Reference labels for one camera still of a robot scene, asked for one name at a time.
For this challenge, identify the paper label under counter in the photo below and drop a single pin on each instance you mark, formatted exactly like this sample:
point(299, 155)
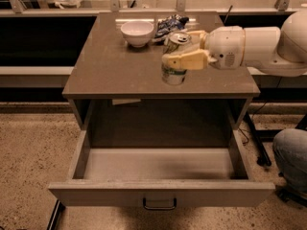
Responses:
point(125, 101)

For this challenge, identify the person's knee in jeans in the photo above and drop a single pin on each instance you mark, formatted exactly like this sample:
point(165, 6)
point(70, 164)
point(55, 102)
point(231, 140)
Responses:
point(290, 152)

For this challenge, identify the white ceramic bowl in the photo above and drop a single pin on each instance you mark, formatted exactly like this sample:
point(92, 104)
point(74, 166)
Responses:
point(137, 33)

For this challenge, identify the black metal drawer handle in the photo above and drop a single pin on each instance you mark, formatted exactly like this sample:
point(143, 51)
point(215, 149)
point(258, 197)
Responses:
point(159, 205)

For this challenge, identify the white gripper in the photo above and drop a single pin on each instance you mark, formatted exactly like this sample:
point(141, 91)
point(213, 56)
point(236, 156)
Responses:
point(224, 45)

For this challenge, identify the open grey top drawer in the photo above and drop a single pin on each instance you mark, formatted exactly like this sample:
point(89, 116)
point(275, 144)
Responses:
point(160, 149)

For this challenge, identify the green 7up soda can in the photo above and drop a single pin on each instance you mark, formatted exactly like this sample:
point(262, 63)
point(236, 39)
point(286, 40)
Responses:
point(174, 45)

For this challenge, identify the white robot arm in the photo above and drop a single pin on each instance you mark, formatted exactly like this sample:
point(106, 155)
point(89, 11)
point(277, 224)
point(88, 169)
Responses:
point(271, 50)

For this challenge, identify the black stand leg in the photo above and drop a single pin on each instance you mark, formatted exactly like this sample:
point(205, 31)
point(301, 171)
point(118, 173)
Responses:
point(263, 158)

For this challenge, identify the brown cabinet with counter top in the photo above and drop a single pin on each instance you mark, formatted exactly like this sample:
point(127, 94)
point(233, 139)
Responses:
point(109, 69)

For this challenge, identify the blue crumpled chip bag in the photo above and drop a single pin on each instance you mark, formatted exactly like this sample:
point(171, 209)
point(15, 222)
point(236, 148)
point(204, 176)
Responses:
point(170, 24)

